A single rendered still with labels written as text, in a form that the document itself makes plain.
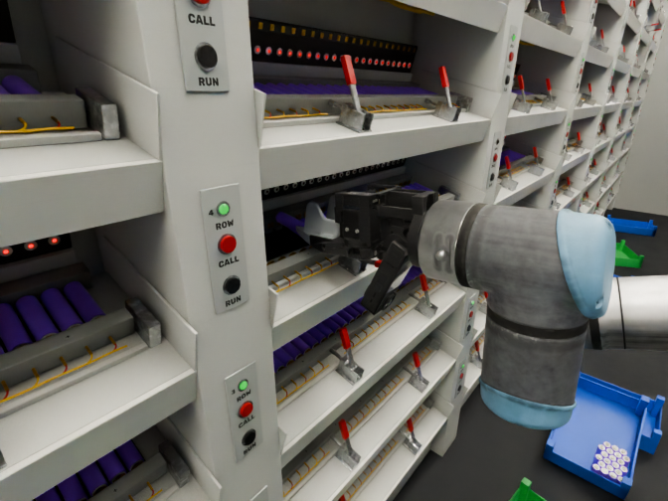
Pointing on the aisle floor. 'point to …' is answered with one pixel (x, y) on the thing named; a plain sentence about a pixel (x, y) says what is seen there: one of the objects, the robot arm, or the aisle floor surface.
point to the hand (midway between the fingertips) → (308, 232)
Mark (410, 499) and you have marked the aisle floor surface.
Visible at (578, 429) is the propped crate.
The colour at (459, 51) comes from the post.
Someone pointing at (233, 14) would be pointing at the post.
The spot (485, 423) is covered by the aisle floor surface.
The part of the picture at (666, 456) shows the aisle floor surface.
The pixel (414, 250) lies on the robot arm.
